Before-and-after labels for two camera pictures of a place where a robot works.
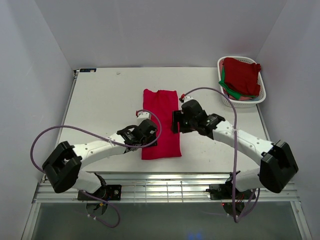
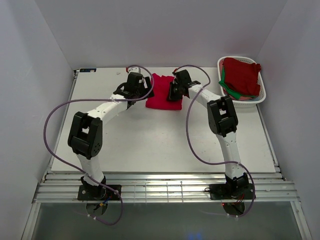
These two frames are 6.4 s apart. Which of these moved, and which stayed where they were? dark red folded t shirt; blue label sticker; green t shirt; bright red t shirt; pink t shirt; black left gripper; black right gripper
Moved: bright red t shirt; black right gripper; black left gripper
Stayed: pink t shirt; blue label sticker; dark red folded t shirt; green t shirt
